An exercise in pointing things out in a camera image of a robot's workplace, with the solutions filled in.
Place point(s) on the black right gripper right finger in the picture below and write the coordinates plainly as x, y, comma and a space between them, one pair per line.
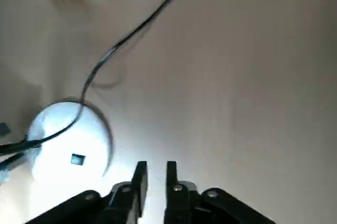
181, 205

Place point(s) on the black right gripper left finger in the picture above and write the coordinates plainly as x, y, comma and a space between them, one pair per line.
123, 203

